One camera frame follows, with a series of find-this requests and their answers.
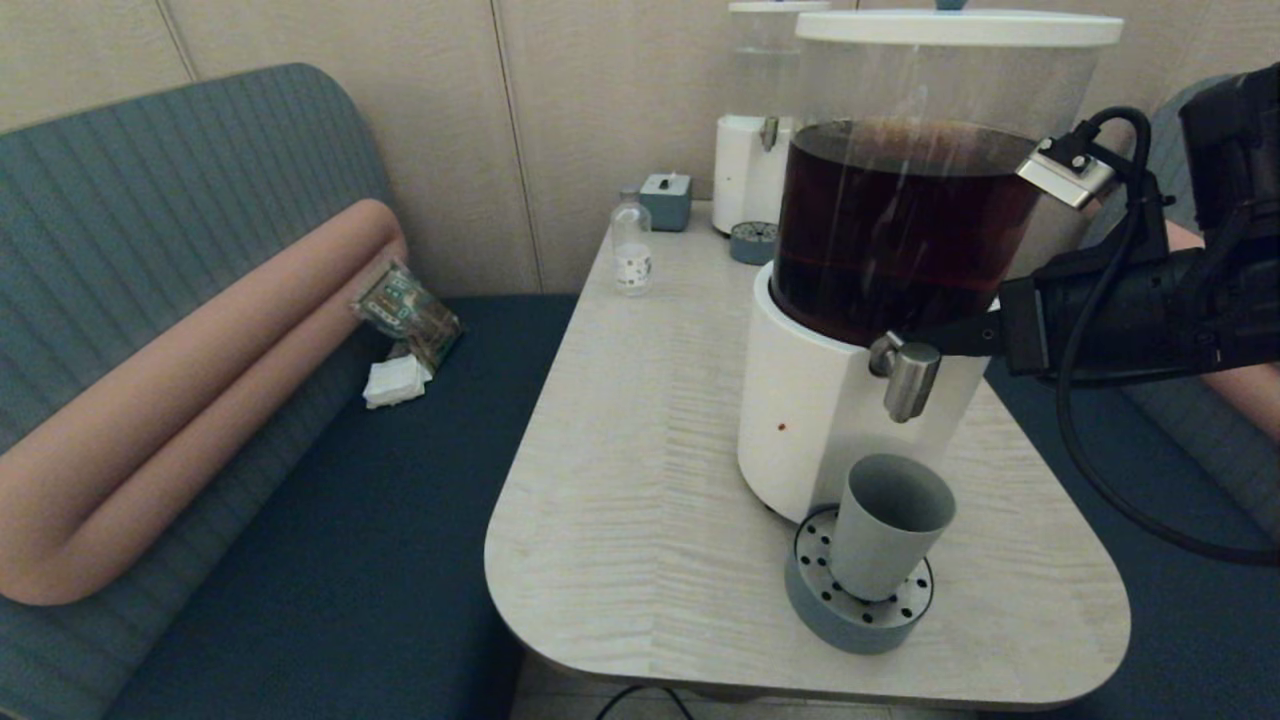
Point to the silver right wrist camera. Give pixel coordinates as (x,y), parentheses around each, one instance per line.
(1065,175)

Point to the small white water dispenser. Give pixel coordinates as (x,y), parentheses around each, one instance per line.
(750,170)

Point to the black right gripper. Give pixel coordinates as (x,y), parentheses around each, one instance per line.
(1120,320)

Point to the teal upholstered bench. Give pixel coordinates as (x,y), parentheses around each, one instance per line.
(1150,620)
(150,180)

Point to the grey plastic cup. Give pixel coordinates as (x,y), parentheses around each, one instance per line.
(880,540)

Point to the large white tea dispenser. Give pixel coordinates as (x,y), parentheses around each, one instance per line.
(880,230)

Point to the small blue perforated drip tray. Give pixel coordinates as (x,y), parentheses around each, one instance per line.
(752,243)

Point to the small blue-grey box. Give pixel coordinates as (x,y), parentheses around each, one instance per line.
(667,202)

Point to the steel dispenser tap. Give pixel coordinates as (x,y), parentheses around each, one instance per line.
(908,375)

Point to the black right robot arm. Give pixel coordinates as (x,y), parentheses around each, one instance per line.
(1240,150)

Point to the pink bolster cushion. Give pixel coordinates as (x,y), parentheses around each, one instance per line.
(200,360)
(1250,400)

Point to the white tissue pack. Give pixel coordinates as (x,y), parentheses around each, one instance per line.
(398,380)

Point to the clear plastic bottle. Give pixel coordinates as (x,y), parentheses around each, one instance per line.
(633,250)

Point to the round grey drip tray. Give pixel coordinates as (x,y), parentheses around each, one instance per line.
(845,625)

